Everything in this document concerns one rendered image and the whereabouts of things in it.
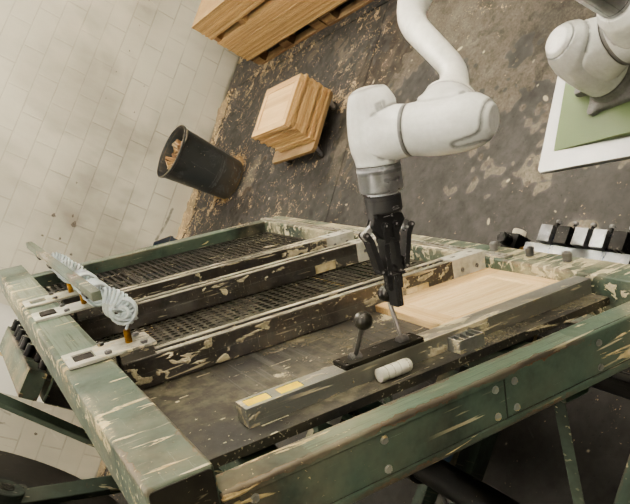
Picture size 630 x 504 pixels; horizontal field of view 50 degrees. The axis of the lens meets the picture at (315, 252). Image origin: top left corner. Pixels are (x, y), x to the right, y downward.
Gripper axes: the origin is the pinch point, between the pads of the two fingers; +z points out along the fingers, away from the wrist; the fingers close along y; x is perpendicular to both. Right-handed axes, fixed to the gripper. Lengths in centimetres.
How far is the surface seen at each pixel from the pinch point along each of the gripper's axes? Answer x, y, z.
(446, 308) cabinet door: 15.8, 25.8, 14.6
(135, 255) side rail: 184, -8, 12
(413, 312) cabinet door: 19.8, 18.4, 14.3
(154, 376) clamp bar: 34, -45, 14
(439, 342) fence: -2.6, 7.9, 13.7
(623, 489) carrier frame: -20, 41, 56
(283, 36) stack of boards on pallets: 449, 226, -106
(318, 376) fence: -0.3, -21.0, 12.3
